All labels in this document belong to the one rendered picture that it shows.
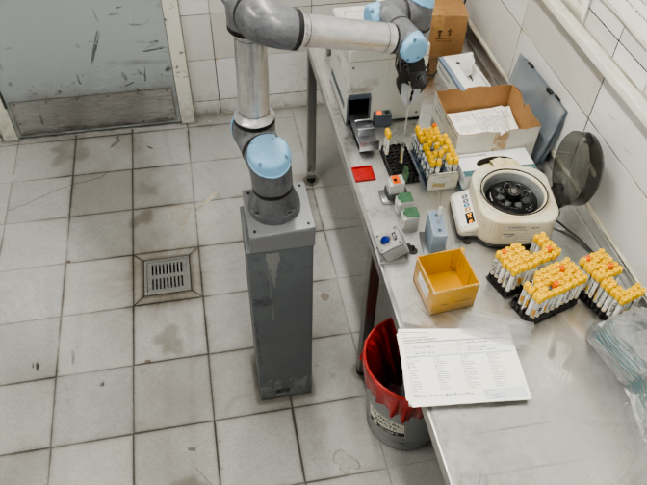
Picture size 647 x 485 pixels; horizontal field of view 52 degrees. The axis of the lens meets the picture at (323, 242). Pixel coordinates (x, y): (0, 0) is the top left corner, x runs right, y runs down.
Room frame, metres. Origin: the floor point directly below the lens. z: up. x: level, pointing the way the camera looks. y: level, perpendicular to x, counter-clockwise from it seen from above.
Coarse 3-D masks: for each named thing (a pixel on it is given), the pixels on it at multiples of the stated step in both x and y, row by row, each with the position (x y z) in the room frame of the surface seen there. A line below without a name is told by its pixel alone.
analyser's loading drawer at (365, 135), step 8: (352, 112) 1.91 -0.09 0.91; (360, 112) 1.91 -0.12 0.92; (352, 120) 1.86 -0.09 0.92; (360, 120) 1.83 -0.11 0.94; (368, 120) 1.83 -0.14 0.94; (352, 128) 1.83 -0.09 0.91; (360, 128) 1.82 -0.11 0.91; (368, 128) 1.79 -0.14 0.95; (360, 136) 1.78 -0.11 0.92; (368, 136) 1.78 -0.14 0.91; (360, 144) 1.72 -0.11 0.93; (368, 144) 1.73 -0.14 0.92; (376, 144) 1.74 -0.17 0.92
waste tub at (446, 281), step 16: (416, 256) 1.20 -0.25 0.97; (432, 256) 1.21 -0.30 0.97; (448, 256) 1.22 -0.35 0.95; (464, 256) 1.20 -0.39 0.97; (416, 272) 1.18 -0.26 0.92; (432, 272) 1.21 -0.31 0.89; (448, 272) 1.22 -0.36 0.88; (464, 272) 1.18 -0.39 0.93; (432, 288) 1.09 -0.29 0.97; (448, 288) 1.16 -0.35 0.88; (464, 288) 1.10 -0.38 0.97; (432, 304) 1.07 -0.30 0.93; (448, 304) 1.09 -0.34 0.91; (464, 304) 1.10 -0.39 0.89
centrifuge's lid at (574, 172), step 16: (560, 144) 1.56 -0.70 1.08; (576, 144) 1.55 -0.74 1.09; (592, 144) 1.43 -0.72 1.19; (560, 160) 1.55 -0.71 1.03; (576, 160) 1.53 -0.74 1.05; (592, 160) 1.39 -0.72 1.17; (560, 176) 1.52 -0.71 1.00; (576, 176) 1.49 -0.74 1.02; (592, 176) 1.36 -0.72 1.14; (560, 192) 1.45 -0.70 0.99; (576, 192) 1.44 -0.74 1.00; (592, 192) 1.35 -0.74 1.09
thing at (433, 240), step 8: (432, 216) 1.35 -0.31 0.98; (440, 216) 1.36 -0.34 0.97; (432, 224) 1.32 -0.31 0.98; (440, 224) 1.32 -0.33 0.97; (424, 232) 1.37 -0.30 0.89; (432, 232) 1.29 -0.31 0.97; (440, 232) 1.29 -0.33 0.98; (424, 240) 1.34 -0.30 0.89; (432, 240) 1.28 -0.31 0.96; (440, 240) 1.28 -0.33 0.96; (424, 248) 1.31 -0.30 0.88; (432, 248) 1.28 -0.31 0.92; (440, 248) 1.28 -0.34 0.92
